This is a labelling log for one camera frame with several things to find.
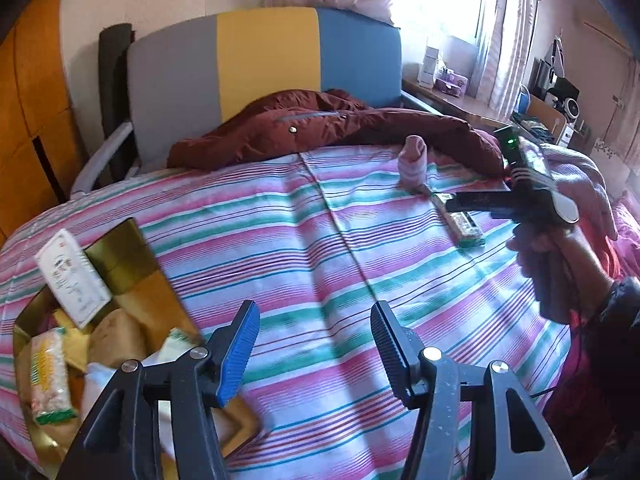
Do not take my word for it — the floral cardboard box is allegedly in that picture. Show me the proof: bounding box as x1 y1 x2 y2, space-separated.
592 137 633 191

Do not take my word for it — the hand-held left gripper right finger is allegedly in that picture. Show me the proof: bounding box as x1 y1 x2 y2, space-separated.
370 301 573 480

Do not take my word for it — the gold metal tin box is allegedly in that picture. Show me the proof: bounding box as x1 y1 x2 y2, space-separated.
12 217 263 478

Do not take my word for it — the person's right forearm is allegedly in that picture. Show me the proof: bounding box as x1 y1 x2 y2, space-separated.
542 240 640 480

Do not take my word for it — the pink sock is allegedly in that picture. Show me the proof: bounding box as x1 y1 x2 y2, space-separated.
397 135 428 191

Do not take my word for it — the person's right hand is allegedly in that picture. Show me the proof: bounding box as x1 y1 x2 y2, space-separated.
505 225 601 323

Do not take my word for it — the black speaker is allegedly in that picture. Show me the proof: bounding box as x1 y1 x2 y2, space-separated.
547 77 581 111

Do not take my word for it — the striped bed blanket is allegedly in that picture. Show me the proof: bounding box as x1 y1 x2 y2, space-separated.
0 142 596 480

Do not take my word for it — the green snack packet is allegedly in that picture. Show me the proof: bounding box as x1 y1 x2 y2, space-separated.
29 327 78 426
422 185 461 221
150 329 201 366
447 211 487 248

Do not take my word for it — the pink fluffy blanket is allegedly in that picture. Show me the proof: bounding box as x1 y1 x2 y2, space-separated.
537 142 640 281

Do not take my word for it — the maroon padded jacket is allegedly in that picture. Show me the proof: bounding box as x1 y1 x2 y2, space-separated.
166 89 506 181

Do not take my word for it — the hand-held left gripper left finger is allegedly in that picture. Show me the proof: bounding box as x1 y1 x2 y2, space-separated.
55 300 262 480

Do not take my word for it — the white sock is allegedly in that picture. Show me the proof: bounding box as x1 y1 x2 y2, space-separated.
82 362 121 411

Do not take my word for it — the purple tissue box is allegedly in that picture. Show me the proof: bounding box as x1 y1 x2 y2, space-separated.
434 71 470 97

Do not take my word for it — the wooden wardrobe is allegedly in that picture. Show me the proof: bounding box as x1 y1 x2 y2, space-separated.
0 0 86 241

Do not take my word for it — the wooden desk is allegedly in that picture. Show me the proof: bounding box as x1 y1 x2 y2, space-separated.
401 76 521 133

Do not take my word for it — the sheer striped curtain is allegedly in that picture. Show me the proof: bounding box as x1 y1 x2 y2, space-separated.
472 0 538 113

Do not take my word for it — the cream printed carton box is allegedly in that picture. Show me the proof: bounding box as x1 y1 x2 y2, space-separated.
34 228 113 328

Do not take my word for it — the white carton box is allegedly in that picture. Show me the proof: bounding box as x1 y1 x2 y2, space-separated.
419 46 443 88

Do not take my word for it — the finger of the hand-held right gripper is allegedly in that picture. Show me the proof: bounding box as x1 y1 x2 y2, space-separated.
445 190 521 221

